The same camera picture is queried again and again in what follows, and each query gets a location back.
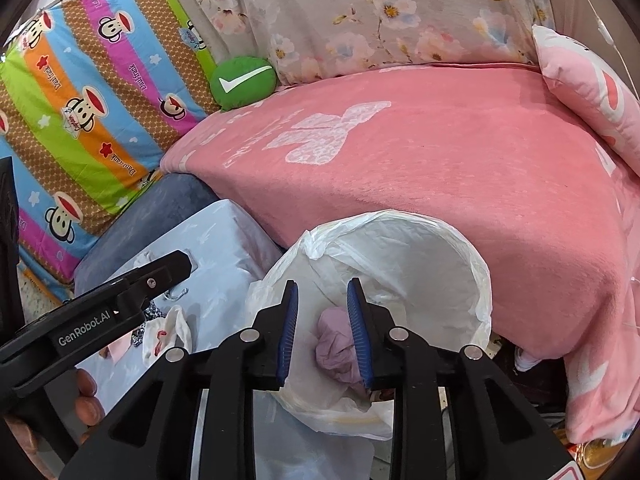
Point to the grey floral bedsheet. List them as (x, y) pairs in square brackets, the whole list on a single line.
[(308, 40)]

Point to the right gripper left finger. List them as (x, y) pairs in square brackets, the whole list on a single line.
[(193, 413)]

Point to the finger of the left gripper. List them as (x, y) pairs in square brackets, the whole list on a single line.
[(150, 279)]

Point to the colourful monkey striped quilt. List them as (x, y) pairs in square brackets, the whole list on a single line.
[(93, 93)]

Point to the white glove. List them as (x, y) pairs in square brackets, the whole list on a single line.
[(162, 334)]

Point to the person's left hand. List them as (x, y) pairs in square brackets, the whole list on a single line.
[(88, 412)]

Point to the pink fleece blanket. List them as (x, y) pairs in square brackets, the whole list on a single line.
[(490, 151)]

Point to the blue-grey velvet cushion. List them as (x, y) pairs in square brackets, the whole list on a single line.
[(167, 203)]

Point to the light blue palm-print sheet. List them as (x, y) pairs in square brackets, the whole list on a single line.
[(229, 251)]

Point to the pink white pillow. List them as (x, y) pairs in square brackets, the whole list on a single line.
[(589, 87)]

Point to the white plastic trash bag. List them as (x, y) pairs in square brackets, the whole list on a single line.
[(424, 271)]

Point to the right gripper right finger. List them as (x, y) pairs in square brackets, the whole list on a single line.
[(452, 409)]

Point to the pink cloth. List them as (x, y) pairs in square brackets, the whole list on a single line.
[(335, 351)]

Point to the red gold snack wrapper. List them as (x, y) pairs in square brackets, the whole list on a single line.
[(595, 455)]

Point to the green checkmark plush cushion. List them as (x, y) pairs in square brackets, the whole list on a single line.
[(242, 81)]

